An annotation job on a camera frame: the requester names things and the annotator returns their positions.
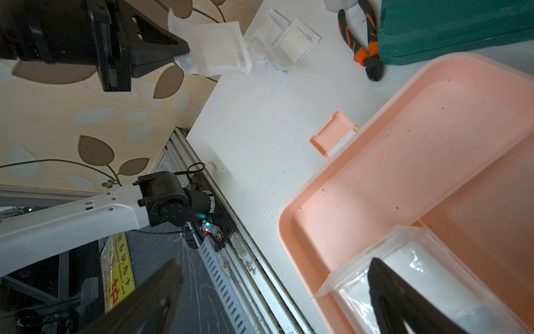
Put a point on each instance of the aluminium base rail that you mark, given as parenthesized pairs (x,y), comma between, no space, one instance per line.
(231,291)

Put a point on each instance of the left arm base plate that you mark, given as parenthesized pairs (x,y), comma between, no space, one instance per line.
(221,216)

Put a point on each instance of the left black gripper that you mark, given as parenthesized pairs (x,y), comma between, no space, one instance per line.
(108,35)

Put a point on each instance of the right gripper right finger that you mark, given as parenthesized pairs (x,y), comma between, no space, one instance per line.
(398,306)

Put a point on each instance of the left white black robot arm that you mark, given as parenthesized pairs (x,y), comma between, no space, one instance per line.
(152,200)

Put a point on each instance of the white box pink trim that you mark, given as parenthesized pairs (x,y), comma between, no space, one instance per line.
(333,135)

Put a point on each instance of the green plastic tool case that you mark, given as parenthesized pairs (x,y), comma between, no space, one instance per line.
(415,31)

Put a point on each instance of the pink tray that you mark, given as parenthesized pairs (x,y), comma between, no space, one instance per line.
(452,150)

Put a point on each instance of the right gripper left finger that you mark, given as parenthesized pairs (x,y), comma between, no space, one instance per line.
(149,309)

